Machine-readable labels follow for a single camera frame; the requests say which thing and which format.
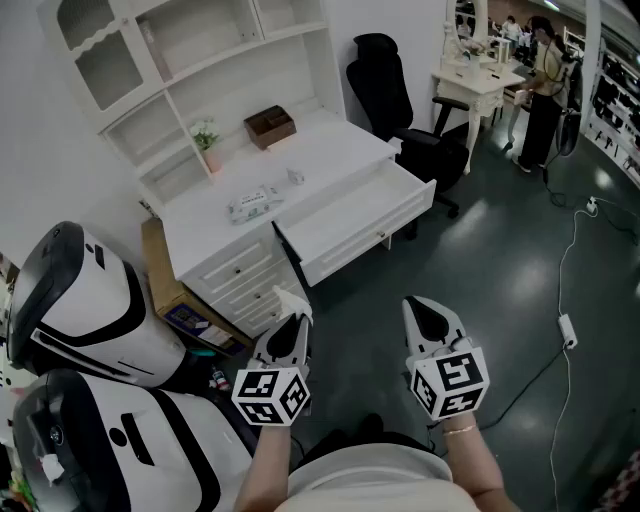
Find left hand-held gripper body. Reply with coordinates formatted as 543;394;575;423
231;355;312;428

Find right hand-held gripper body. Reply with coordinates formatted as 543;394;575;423
408;337;491;422

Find white tissue item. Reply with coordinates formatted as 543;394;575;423
271;284;315;327

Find person's left forearm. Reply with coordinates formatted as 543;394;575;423
233;423;294;512

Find person's right forearm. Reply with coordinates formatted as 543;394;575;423
441;417;522;512

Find small white desk drawer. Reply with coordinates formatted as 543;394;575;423
232;299;301;340
212;272;296;319
192;238;281;296

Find white desk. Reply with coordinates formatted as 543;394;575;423
141;107;438;341

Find white desk hutch shelf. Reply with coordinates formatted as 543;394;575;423
37;0;347;199

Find brown cardboard box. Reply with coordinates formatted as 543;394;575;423
141;218;254;357

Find white power strip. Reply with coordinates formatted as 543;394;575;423
557;313;579;350

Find person's white shirt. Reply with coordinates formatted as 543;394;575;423
273;442;482;512

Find green white wet wipes packet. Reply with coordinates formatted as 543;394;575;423
225;184;285;225

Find white black rounded machine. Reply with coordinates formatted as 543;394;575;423
5;221;189;389
10;368;255;512

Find red patterned rug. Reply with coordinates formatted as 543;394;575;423
594;447;640;512

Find white flowers in pink vase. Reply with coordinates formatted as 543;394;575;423
188;117;224;175

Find black office chair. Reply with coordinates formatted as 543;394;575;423
345;32;472;240

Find brown wooden organizer box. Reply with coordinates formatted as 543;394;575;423
243;104;298;151

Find white tissue scrap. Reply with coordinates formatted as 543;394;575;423
39;453;66;486

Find white dressing table with mirror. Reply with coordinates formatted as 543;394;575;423
430;0;527;176

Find white display shelf with goods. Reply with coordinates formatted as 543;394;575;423
584;29;640;191

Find black cable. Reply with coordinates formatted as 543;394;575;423
427;347;569;431

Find white cable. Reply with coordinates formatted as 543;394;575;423
548;208;594;512

